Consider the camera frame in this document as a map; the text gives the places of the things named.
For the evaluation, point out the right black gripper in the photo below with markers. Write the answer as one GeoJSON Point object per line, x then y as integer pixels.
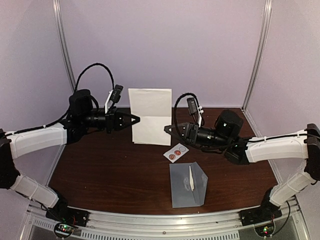
{"type": "Point", "coordinates": [193, 127]}

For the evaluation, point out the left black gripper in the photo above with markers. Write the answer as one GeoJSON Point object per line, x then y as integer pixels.
{"type": "Point", "coordinates": [113, 120]}

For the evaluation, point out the beige letter paper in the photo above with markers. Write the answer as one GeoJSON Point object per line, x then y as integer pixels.
{"type": "Point", "coordinates": [191, 179]}
{"type": "Point", "coordinates": [154, 107]}

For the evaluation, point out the grey envelope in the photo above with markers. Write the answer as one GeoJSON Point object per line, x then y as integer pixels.
{"type": "Point", "coordinates": [181, 194]}

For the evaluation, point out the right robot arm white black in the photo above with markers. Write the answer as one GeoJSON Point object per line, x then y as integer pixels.
{"type": "Point", "coordinates": [224, 139]}

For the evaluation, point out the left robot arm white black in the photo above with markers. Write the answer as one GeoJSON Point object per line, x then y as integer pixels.
{"type": "Point", "coordinates": [83, 113]}

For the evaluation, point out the white sticker sheet with seals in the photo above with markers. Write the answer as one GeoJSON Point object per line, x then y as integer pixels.
{"type": "Point", "coordinates": [176, 153]}

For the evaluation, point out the left circuit board with leds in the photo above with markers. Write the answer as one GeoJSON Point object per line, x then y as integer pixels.
{"type": "Point", "coordinates": [62, 230]}

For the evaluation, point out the circuit board with leds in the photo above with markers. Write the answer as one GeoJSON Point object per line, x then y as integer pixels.
{"type": "Point", "coordinates": [62, 230]}
{"type": "Point", "coordinates": [264, 230]}

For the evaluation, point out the right circuit board with leds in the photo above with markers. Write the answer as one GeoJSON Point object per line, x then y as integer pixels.
{"type": "Point", "coordinates": [264, 230]}

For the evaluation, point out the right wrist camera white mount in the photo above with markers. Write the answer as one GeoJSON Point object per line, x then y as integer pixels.
{"type": "Point", "coordinates": [195, 110]}

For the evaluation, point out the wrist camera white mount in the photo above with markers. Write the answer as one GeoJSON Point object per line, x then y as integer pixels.
{"type": "Point", "coordinates": [113, 98]}
{"type": "Point", "coordinates": [195, 110]}

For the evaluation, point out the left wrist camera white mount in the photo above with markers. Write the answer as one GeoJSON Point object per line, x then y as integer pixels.
{"type": "Point", "coordinates": [113, 98]}

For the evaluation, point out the front aluminium rail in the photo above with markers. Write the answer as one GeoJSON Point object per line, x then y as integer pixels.
{"type": "Point", "coordinates": [224, 225]}

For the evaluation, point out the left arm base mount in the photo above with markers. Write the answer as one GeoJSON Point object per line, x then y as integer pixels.
{"type": "Point", "coordinates": [74, 217]}

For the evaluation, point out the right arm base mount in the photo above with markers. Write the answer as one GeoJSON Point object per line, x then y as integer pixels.
{"type": "Point", "coordinates": [258, 215]}

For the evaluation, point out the left aluminium frame post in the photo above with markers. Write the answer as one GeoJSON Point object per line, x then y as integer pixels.
{"type": "Point", "coordinates": [63, 43]}

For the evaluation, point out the aluminium frame post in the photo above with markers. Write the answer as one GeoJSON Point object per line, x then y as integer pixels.
{"type": "Point", "coordinates": [264, 30]}
{"type": "Point", "coordinates": [63, 43]}

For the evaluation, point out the right aluminium frame post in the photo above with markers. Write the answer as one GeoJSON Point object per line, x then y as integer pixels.
{"type": "Point", "coordinates": [264, 30]}

